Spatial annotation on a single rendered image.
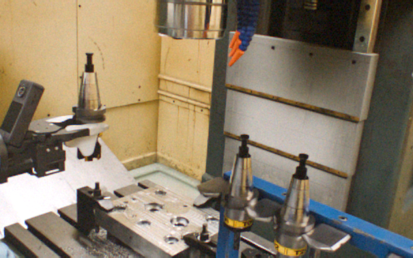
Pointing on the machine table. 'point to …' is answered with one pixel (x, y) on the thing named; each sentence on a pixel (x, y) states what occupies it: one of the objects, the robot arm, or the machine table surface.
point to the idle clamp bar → (253, 254)
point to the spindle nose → (190, 18)
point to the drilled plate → (125, 230)
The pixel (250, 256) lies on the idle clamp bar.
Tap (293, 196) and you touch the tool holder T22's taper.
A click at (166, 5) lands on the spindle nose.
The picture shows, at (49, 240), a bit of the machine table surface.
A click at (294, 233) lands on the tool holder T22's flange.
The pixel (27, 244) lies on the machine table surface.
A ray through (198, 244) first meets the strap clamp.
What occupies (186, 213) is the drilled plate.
